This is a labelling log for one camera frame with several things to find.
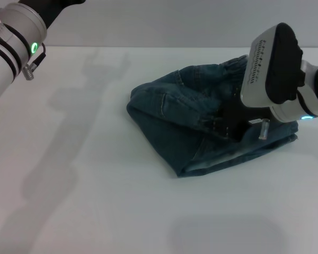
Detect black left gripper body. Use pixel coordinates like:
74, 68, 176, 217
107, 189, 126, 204
17, 0, 86, 31

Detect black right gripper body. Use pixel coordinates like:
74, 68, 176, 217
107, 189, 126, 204
214, 86, 252, 142

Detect blue denim shorts with print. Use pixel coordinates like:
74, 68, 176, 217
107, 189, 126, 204
126, 55, 299, 178

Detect left wrist cable with connector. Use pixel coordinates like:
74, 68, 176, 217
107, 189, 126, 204
22, 43, 47, 81

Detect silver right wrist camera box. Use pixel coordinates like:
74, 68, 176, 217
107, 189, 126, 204
239, 22, 304, 108

